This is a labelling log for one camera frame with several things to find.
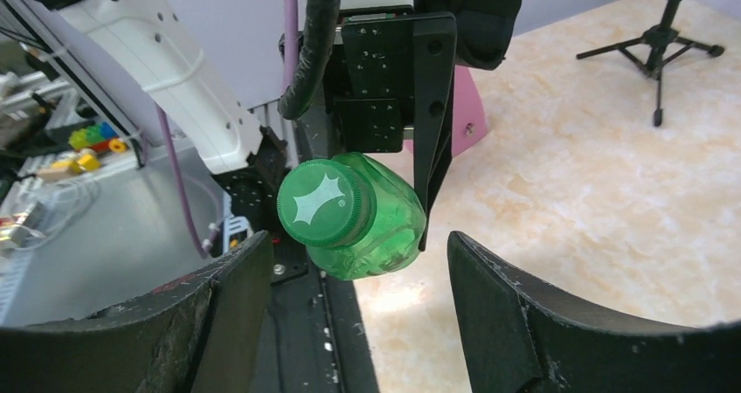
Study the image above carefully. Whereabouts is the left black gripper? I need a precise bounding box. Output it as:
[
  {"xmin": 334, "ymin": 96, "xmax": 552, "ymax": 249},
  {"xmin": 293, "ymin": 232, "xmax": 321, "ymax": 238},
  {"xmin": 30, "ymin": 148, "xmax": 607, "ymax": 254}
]
[{"xmin": 325, "ymin": 14, "xmax": 457, "ymax": 219}]

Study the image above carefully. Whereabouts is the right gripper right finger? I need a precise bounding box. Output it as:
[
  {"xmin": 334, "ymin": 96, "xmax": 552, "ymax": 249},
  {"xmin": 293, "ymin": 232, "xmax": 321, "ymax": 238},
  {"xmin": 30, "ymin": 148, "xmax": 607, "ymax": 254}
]
[{"xmin": 447, "ymin": 231, "xmax": 740, "ymax": 392}]

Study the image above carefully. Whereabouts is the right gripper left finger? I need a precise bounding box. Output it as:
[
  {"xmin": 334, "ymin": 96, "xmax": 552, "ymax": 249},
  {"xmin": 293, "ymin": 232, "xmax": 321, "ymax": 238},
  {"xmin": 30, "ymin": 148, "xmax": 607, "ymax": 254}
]
[{"xmin": 1, "ymin": 231, "xmax": 274, "ymax": 392}]

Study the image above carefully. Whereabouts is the green bottle cap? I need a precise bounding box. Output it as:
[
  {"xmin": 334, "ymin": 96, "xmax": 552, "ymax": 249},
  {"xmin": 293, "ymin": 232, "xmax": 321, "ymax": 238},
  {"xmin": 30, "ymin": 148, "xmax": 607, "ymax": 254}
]
[{"xmin": 277, "ymin": 159, "xmax": 377, "ymax": 249}]

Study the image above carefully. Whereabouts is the green plastic bottle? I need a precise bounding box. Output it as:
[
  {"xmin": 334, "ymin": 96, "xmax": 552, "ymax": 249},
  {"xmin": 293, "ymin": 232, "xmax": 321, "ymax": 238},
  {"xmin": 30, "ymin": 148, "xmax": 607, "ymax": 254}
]
[{"xmin": 298, "ymin": 153, "xmax": 426, "ymax": 280}]

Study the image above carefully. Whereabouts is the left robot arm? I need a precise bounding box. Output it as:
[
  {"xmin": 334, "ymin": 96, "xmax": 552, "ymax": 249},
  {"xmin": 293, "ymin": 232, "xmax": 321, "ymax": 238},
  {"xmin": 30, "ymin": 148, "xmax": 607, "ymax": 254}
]
[{"xmin": 33, "ymin": 0, "xmax": 457, "ymax": 252}]

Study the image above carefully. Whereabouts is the pink toy toaster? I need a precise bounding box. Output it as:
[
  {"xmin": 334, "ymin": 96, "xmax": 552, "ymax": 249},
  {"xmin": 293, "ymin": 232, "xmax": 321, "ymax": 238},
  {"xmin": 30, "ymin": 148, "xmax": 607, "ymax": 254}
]
[{"xmin": 405, "ymin": 65, "xmax": 488, "ymax": 159}]

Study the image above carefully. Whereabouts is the colourful toy blocks pile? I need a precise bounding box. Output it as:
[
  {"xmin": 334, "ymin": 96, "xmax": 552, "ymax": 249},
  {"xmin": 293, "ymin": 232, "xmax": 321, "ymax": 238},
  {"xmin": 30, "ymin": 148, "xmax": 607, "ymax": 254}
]
[{"xmin": 33, "ymin": 122, "xmax": 129, "ymax": 183}]

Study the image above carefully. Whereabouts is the black tripod green pole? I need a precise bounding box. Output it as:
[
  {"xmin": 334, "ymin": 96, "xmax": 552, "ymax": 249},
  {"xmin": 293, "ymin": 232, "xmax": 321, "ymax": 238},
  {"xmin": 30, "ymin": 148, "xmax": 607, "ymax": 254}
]
[{"xmin": 576, "ymin": 0, "xmax": 725, "ymax": 128}]

